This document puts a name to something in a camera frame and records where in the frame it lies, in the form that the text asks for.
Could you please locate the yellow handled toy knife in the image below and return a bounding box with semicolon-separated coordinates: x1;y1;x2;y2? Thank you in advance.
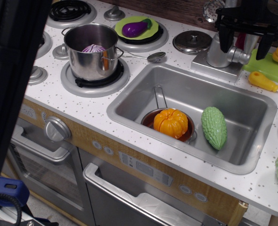
248;71;278;93

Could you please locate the black foreground post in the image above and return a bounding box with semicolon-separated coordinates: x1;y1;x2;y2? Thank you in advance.
0;0;51;171

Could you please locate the toy dishwasher door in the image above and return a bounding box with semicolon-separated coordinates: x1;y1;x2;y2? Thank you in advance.
79;150;224;226

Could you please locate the silver stove knob top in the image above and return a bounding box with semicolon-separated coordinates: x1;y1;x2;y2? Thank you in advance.
104;6;125;21

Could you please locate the black coiled cable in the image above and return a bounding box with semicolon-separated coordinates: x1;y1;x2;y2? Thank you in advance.
0;193;23;226

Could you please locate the back left stove burner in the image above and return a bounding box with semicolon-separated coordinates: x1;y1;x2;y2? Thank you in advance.
46;0;97;29

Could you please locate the toy oven door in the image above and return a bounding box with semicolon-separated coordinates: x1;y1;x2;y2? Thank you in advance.
8;118;96;226

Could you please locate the orange toy pumpkin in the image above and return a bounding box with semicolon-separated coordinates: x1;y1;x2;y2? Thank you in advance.
153;108;188;139

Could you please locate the purple white toy onion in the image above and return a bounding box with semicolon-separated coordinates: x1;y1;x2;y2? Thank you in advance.
82;44;106;53

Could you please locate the silver oven dial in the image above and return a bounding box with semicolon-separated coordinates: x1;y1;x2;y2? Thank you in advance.
43;116;72;142

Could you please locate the purple toy eggplant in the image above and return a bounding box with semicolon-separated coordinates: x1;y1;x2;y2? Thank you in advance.
122;18;152;38

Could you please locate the steel pot lid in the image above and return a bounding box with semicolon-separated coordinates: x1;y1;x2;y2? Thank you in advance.
172;30;212;55

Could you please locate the clear faucet knob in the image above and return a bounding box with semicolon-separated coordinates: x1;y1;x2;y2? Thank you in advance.
202;0;225;23

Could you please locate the front stove burner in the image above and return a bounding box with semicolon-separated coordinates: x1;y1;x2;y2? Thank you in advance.
60;60;130;98

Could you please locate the silver stove knob left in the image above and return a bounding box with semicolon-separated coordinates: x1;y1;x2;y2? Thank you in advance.
28;66;48;85

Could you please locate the blue clamp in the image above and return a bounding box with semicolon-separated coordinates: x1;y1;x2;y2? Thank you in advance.
0;177;30;207

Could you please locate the stove burner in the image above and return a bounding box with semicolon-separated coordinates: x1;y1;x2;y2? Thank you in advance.
60;60;130;98
117;22;169;53
35;31;52;59
46;0;97;29

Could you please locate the steel spoon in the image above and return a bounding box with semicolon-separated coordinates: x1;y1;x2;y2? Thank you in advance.
122;52;166;63

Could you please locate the green toy bitter gourd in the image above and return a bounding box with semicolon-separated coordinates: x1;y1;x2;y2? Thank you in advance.
201;106;227;151

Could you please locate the stainless steel stock pot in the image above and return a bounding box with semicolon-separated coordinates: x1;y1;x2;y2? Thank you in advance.
62;23;121;81

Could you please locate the far left stove burner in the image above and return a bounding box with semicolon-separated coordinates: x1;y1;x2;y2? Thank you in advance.
35;31;52;59

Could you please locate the green cutting board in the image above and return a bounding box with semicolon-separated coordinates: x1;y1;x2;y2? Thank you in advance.
242;49;278;83

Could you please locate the silver stove knob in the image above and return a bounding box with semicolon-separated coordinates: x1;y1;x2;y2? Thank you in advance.
104;6;125;21
28;66;48;85
52;43;69;60

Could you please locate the silver faucet lever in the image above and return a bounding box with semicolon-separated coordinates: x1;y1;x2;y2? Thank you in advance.
244;34;259;55

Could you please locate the silver toy faucet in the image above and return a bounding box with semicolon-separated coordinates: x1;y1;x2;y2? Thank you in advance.
191;33;251;83

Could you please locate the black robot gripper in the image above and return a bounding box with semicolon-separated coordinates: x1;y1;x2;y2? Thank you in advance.
215;0;278;60

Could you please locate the green plastic plate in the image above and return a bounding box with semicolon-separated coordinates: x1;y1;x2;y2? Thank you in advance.
114;16;159;40

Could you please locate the back right stove burner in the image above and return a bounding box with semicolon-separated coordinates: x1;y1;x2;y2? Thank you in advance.
117;22;169;53

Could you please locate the silver stove knob middle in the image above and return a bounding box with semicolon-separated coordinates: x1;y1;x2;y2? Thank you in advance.
52;43;69;60

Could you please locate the small steel saucepan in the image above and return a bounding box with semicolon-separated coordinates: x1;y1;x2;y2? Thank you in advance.
141;85;197;143

